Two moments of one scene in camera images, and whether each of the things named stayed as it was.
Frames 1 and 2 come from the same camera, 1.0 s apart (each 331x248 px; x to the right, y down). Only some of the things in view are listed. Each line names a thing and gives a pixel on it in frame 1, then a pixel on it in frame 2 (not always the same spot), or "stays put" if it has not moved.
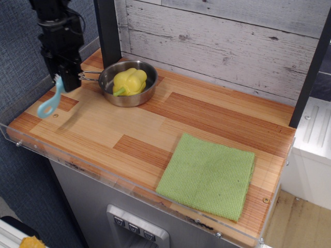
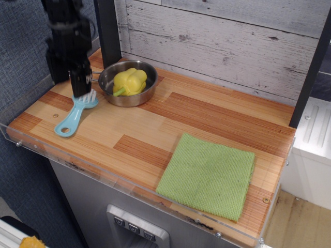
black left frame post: (107, 31) stays put
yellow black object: (33, 240) stays put
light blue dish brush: (47, 108) → (68, 127)
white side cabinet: (306, 174) stays put
